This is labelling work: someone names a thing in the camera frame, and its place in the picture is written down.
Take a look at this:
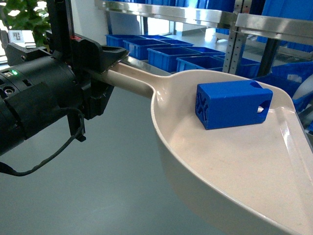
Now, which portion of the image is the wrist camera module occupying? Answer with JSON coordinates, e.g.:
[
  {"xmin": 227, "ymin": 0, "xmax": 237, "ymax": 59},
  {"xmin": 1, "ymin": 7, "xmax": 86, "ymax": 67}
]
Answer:
[{"xmin": 0, "ymin": 30, "xmax": 49, "ymax": 66}]

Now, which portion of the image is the green potted plant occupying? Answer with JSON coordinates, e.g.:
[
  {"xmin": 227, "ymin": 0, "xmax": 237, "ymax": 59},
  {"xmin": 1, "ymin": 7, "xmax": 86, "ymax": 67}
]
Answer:
[{"xmin": 0, "ymin": 0, "xmax": 51, "ymax": 47}]

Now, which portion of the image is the black cable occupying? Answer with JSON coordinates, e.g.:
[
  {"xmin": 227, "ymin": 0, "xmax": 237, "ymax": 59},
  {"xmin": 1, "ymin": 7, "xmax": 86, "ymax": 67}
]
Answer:
[{"xmin": 0, "ymin": 107, "xmax": 86, "ymax": 177}]

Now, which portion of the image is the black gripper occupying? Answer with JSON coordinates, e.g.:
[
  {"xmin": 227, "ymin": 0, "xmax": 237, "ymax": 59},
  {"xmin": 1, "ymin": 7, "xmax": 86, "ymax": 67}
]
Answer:
[{"xmin": 47, "ymin": 32, "xmax": 129, "ymax": 120}]

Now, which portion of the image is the blue plastic block part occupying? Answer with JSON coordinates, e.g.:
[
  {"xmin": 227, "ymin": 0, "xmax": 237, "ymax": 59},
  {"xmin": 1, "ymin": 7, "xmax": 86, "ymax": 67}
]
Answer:
[{"xmin": 195, "ymin": 80, "xmax": 273, "ymax": 130}]

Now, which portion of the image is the beige plastic scoop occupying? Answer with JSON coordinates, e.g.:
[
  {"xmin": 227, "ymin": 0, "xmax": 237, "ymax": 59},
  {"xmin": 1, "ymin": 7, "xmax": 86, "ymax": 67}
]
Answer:
[{"xmin": 91, "ymin": 62, "xmax": 313, "ymax": 235}]

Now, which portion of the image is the stainless steel shelf rack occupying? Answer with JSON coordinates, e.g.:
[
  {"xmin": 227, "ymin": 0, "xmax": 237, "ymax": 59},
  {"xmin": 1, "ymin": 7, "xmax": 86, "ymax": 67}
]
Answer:
[{"xmin": 94, "ymin": 0, "xmax": 313, "ymax": 138}]

